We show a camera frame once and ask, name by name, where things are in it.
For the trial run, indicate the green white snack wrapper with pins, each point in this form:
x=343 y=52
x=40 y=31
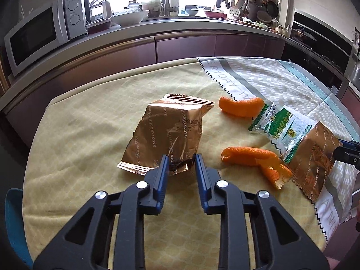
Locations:
x=287 y=129

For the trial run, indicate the black frying pan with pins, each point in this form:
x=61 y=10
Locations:
x=272 y=9

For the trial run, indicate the blue trash bin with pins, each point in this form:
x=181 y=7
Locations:
x=14 y=225

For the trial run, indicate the white soap bottle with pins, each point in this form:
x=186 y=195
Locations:
x=174 y=0

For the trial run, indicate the red basin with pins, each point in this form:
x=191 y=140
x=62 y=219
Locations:
x=215 y=14

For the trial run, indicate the white slotted spatula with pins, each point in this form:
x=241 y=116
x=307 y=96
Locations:
x=234 y=11

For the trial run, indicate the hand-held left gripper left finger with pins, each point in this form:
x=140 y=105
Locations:
x=163 y=180

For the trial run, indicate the orange peel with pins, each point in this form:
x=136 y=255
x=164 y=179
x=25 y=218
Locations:
x=253 y=154
x=239 y=108

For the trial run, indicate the glass jar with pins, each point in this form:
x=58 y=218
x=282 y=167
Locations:
x=132 y=4

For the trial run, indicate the small white bowl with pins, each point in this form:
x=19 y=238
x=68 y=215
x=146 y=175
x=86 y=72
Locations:
x=192 y=12

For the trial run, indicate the kitchen counter cabinet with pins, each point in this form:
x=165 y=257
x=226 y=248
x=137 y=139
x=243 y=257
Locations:
x=182 y=47

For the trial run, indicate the black built-in oven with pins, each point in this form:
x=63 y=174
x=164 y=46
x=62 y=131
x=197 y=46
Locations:
x=323 y=50

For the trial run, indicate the yellow checked tablecloth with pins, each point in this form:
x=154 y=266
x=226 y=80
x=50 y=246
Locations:
x=84 y=123

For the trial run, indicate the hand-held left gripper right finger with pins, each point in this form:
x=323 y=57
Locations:
x=201 y=180

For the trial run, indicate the dark red food container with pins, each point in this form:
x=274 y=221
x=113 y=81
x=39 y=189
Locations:
x=98 y=26

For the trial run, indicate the white microwave oven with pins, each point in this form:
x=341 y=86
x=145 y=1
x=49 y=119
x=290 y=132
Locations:
x=31 y=39

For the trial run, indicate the large white bowl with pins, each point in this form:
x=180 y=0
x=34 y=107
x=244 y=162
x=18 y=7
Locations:
x=129 y=17

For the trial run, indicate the white teal patterned cloth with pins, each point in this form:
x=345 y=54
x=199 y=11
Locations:
x=281 y=73

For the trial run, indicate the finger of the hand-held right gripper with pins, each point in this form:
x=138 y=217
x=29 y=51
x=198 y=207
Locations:
x=350 y=144
x=347 y=157

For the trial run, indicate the golden foil snack wrapper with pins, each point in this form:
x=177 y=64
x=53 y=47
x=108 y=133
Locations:
x=312 y=157
x=168 y=123

